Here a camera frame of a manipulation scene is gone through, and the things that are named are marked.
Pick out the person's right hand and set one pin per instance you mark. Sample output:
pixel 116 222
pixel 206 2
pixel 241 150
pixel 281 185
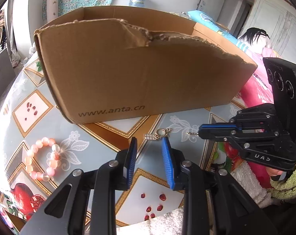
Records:
pixel 275 171

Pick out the hanging clothes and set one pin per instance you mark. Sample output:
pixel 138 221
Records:
pixel 6 34

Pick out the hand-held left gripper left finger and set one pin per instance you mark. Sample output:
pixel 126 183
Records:
pixel 132 161

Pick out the blue water jug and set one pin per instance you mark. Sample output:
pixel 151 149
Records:
pixel 137 0

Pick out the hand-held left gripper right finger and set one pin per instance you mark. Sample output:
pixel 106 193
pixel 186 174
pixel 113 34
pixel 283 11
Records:
pixel 166 162

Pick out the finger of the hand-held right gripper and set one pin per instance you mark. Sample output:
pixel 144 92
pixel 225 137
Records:
pixel 255 117
pixel 218 134

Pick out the wooden chair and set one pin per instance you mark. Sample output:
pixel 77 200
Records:
pixel 222 26

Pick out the grey cabinet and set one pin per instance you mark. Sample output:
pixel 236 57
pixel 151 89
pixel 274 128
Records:
pixel 1 76

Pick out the person's right forearm green sleeve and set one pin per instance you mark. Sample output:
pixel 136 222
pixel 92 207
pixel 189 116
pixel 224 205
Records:
pixel 292 183

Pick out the white fluffy cloth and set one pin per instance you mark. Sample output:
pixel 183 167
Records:
pixel 150 222

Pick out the brown cardboard box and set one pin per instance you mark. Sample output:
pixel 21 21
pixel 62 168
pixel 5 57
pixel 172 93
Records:
pixel 138 78

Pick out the pink floral blanket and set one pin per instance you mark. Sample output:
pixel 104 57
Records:
pixel 255 90

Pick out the white wardrobe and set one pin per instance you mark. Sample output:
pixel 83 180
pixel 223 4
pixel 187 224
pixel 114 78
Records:
pixel 284 17

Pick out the white paper roll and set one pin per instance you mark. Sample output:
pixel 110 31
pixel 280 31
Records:
pixel 52 8

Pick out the blue pillow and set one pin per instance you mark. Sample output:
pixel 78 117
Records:
pixel 204 17

